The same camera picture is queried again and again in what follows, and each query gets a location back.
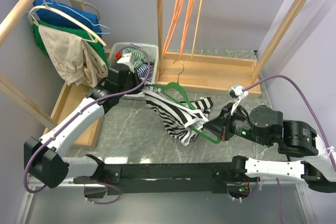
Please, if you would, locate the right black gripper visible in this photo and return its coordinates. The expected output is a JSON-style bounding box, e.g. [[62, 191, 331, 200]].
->
[[203, 101, 273, 147]]

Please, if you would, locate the green white striped tank top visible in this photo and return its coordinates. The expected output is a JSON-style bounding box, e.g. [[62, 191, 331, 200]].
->
[[119, 45, 149, 70]]

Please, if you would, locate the black white zebra garment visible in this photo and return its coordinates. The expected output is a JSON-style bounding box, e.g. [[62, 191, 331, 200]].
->
[[143, 88, 213, 146]]

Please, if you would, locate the green hanger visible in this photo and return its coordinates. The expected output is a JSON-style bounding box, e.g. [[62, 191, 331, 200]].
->
[[146, 59, 222, 145]]

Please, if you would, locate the orange plastic hanger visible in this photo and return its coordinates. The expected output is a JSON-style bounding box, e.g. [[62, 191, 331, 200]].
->
[[162, 0, 184, 57]]

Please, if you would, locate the yellow hanger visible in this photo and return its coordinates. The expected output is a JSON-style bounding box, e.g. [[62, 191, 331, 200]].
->
[[191, 0, 203, 58]]

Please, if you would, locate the blue white striped tank top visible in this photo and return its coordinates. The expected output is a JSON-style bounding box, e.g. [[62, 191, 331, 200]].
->
[[136, 64, 153, 82]]

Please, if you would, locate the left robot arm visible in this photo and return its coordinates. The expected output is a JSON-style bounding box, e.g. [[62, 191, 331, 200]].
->
[[24, 63, 146, 190]]

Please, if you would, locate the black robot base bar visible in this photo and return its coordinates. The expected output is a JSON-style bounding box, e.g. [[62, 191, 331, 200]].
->
[[73, 162, 257, 194]]

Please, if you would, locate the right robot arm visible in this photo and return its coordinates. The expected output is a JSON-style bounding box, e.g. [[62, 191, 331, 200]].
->
[[203, 103, 335, 193]]

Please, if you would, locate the cream white hanger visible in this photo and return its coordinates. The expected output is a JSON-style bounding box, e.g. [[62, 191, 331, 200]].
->
[[28, 5, 108, 46]]

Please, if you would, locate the white perforated plastic basket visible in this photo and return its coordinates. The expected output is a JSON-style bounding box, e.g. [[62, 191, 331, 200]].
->
[[105, 42, 159, 84]]

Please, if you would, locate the beige cloth garment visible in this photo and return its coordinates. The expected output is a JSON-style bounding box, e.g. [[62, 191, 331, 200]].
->
[[38, 25, 108, 87]]

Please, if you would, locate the right wooden clothes rack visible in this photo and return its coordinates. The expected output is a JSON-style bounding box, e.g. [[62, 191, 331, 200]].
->
[[155, 0, 307, 94]]

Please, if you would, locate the wooden clothes rack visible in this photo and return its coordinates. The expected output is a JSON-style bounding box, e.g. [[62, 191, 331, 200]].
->
[[1, 0, 90, 150], [155, 0, 307, 94]]

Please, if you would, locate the green garment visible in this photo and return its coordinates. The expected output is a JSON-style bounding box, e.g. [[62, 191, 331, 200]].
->
[[33, 21, 109, 67]]

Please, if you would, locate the blue folded garment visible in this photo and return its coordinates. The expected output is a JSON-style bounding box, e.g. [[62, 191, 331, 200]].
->
[[33, 0, 102, 38]]

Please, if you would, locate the left wooden clothes rack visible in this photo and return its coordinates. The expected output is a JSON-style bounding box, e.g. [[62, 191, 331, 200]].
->
[[1, 0, 90, 150]]

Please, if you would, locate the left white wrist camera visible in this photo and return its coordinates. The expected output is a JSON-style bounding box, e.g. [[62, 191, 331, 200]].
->
[[117, 52, 134, 72]]

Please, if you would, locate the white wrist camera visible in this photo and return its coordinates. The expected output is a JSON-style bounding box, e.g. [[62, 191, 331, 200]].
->
[[227, 84, 249, 115], [117, 52, 134, 72]]

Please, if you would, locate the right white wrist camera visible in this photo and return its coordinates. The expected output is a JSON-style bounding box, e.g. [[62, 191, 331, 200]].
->
[[227, 84, 249, 115]]

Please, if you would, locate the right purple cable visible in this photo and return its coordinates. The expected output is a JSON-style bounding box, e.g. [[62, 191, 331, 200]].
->
[[243, 74, 336, 224]]

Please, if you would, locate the aluminium rail frame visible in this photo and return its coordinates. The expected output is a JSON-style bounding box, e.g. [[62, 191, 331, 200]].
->
[[16, 182, 317, 223]]

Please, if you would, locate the light blue wire hanger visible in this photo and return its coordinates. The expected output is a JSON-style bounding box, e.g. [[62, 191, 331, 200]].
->
[[33, 0, 111, 37]]

